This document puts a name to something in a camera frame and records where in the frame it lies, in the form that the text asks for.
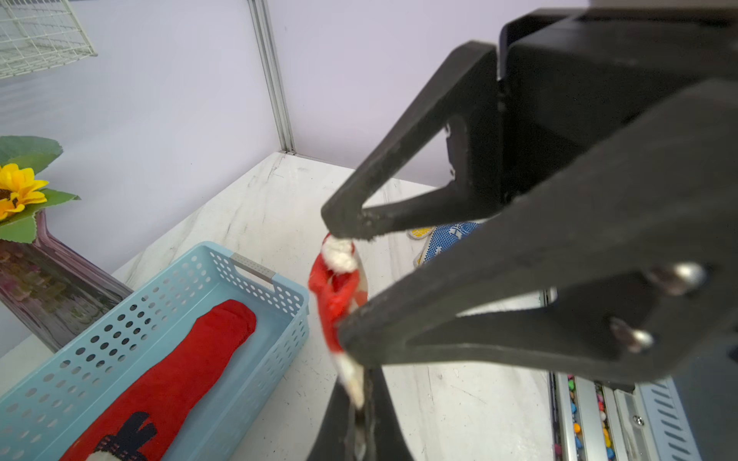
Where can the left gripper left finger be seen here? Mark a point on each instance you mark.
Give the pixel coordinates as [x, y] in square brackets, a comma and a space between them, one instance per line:
[336, 439]

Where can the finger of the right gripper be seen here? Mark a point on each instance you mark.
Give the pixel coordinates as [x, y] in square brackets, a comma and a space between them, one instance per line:
[620, 267]
[459, 105]

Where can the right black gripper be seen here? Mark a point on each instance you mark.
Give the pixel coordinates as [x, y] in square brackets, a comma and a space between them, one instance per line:
[573, 77]

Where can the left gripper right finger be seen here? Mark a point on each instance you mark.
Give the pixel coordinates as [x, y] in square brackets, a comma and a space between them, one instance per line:
[383, 434]

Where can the red snowman sock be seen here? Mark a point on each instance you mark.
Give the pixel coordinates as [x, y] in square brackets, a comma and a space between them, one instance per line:
[143, 422]

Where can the light blue plastic basket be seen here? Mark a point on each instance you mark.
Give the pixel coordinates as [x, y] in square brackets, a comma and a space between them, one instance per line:
[44, 414]

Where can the dark ribbed glass vase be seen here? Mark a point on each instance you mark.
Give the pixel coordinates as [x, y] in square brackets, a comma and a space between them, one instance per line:
[53, 291]

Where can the yellow artificial sunflower bouquet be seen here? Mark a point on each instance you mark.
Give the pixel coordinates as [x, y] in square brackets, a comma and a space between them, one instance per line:
[23, 194]

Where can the aluminium rail front frame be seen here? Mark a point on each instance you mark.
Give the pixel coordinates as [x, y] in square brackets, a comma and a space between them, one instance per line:
[594, 421]

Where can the white wire wall basket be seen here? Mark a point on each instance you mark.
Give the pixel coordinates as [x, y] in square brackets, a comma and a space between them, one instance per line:
[40, 35]

